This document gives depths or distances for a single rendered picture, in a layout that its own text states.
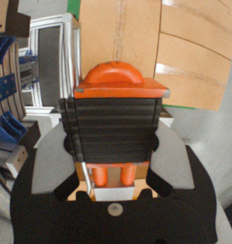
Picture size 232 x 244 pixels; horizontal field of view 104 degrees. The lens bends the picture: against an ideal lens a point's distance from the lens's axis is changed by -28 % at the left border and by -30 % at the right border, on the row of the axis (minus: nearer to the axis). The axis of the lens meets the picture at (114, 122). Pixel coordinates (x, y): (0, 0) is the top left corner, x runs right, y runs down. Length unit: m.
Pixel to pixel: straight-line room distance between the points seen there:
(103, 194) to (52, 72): 0.99
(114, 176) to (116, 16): 0.64
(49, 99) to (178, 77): 0.99
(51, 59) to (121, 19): 0.63
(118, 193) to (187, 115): 1.51
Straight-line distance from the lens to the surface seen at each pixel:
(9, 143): 0.53
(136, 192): 0.52
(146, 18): 0.70
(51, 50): 1.07
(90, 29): 0.66
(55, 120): 0.74
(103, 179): 0.18
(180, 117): 1.61
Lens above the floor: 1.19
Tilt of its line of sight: 60 degrees down
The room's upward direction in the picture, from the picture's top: 174 degrees clockwise
